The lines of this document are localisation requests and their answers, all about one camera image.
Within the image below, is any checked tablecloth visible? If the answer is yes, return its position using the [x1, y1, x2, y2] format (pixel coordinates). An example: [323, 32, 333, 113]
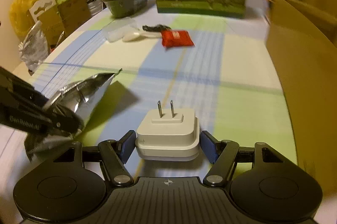
[0, 6, 298, 219]

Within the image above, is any white crumpled plastic bag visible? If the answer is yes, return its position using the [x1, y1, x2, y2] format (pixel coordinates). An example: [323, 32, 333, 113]
[18, 20, 50, 73]

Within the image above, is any white plastic spoon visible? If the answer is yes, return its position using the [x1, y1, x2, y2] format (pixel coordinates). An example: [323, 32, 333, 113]
[122, 32, 162, 42]

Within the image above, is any brown cardboard cartons stack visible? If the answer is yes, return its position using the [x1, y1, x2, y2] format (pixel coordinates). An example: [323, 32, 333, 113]
[29, 0, 91, 48]

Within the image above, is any red snack packet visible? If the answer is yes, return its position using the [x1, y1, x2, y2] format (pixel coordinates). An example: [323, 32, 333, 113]
[161, 30, 194, 48]

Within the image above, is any yellow plastic bag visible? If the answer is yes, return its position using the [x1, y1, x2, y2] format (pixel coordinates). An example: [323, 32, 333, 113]
[9, 0, 38, 41]

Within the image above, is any white power adapter plug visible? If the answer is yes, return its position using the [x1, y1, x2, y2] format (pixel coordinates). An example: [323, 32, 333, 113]
[135, 101, 200, 162]

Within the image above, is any silver foil bag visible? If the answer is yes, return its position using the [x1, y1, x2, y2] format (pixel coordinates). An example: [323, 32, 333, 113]
[24, 70, 122, 161]

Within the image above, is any black audio cable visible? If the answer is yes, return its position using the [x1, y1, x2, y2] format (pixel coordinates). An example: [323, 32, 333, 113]
[142, 24, 172, 32]

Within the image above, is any brown cardboard box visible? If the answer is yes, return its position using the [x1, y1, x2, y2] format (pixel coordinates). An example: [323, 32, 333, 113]
[266, 0, 336, 193]

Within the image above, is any clear plastic box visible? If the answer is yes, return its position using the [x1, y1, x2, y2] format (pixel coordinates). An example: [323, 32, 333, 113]
[102, 17, 138, 43]

